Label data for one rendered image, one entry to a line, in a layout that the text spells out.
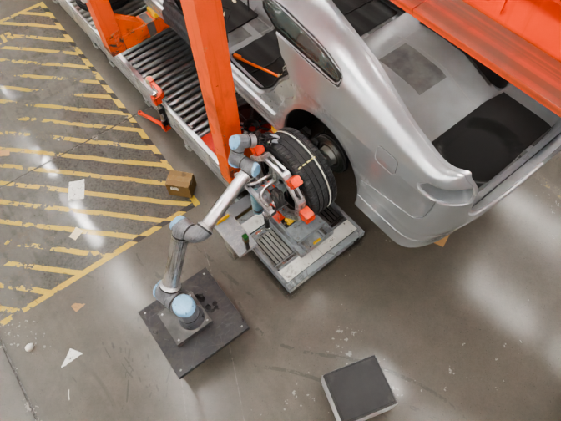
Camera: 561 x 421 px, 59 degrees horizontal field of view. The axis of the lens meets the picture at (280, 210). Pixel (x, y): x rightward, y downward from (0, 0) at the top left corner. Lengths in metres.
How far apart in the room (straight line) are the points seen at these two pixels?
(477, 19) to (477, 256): 3.26
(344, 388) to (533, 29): 2.73
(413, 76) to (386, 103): 1.21
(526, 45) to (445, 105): 2.69
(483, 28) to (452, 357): 3.08
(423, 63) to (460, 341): 2.16
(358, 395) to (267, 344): 0.84
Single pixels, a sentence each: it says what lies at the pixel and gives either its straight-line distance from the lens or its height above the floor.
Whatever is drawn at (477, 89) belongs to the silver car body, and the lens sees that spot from 4.29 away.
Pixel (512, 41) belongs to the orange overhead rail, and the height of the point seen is 3.00.
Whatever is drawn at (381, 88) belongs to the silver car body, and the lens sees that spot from 2.94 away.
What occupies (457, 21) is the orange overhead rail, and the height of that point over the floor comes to 3.00.
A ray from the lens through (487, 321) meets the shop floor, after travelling 4.33.
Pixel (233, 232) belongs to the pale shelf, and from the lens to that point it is 3.90.
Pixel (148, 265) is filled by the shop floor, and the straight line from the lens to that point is 4.42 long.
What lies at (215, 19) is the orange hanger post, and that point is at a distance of 2.90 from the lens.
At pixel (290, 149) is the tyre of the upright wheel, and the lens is 3.38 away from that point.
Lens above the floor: 3.87
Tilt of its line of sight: 60 degrees down
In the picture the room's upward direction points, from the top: 3 degrees counter-clockwise
